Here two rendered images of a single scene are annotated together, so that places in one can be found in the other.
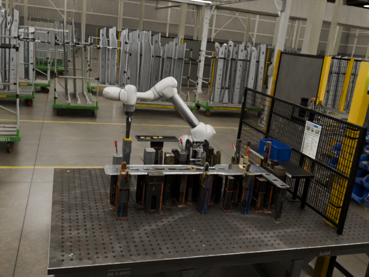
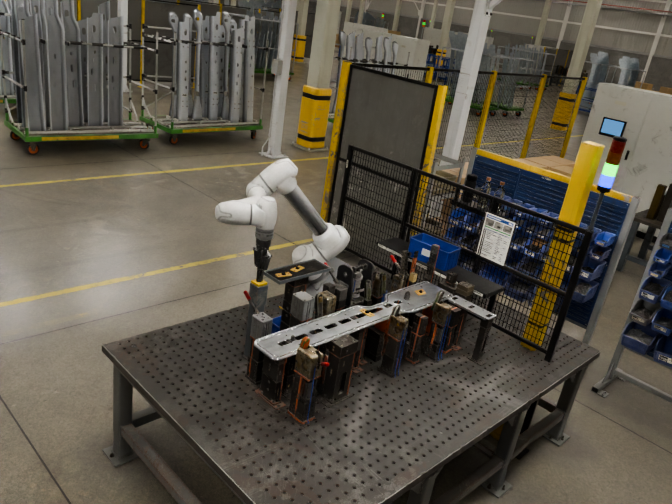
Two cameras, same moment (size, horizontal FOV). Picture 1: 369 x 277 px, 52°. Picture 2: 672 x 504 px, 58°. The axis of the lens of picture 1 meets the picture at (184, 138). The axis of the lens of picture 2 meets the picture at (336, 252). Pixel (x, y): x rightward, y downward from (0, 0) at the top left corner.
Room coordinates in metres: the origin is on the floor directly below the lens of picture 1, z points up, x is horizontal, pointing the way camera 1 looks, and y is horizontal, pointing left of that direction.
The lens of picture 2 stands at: (0.48, 1.47, 2.50)
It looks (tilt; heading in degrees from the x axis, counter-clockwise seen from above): 22 degrees down; 332
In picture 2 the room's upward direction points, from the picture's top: 9 degrees clockwise
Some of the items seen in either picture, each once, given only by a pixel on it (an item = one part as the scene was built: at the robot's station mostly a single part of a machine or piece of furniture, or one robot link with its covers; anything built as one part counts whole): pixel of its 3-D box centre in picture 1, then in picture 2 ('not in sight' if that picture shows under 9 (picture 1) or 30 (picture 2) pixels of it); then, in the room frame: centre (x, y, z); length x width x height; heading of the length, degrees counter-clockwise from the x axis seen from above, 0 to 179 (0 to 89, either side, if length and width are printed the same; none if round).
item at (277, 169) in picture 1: (277, 187); (459, 310); (3.04, -0.83, 0.88); 0.08 x 0.08 x 0.36; 19
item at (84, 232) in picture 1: (208, 202); (377, 351); (3.00, -0.27, 0.68); 2.56 x 1.61 x 0.04; 109
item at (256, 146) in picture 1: (275, 159); (436, 265); (3.40, -0.87, 1.02); 0.90 x 0.22 x 0.03; 19
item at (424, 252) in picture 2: (274, 149); (433, 251); (3.45, -0.86, 1.10); 0.30 x 0.17 x 0.13; 24
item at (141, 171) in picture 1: (190, 169); (365, 315); (2.90, -0.08, 1.00); 1.38 x 0.22 x 0.02; 109
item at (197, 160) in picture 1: (194, 166); (351, 301); (3.14, -0.12, 0.94); 0.18 x 0.13 x 0.49; 109
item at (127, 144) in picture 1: (125, 164); (255, 321); (3.07, 0.48, 0.92); 0.08 x 0.08 x 0.44; 19
